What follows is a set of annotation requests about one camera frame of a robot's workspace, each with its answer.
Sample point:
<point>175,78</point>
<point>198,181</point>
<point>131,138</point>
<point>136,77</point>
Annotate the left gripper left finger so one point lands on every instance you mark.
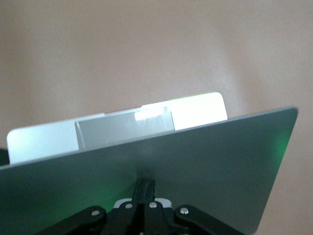
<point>122,218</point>

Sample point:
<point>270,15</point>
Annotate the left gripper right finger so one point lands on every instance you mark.
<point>156,220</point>

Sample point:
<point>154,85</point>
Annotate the grey laptop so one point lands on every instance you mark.
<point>171,176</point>

